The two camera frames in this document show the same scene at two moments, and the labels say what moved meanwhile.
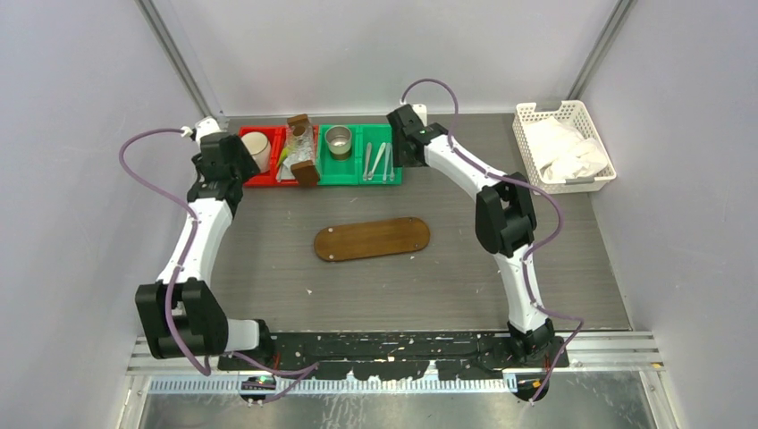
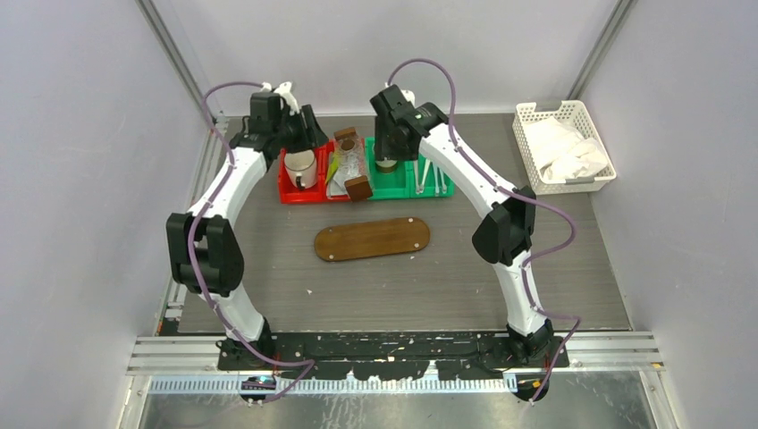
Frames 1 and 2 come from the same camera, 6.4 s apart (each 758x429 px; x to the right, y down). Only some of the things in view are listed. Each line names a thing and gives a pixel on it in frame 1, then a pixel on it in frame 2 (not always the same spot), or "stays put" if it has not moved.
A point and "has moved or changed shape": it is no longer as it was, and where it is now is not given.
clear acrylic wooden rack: [299, 166] → [350, 180]
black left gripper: [248, 167] → [312, 134]
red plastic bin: [281, 133] → [328, 147]
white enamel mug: [258, 146] has moved or changed shape
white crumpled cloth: [562, 152] stays put
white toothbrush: [388, 163] → [443, 186]
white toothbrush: [367, 161] → [420, 187]
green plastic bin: [332, 172] → [398, 184]
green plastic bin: [376, 155] → [429, 187]
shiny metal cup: [339, 138] → [386, 166]
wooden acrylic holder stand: [373, 238] stays put
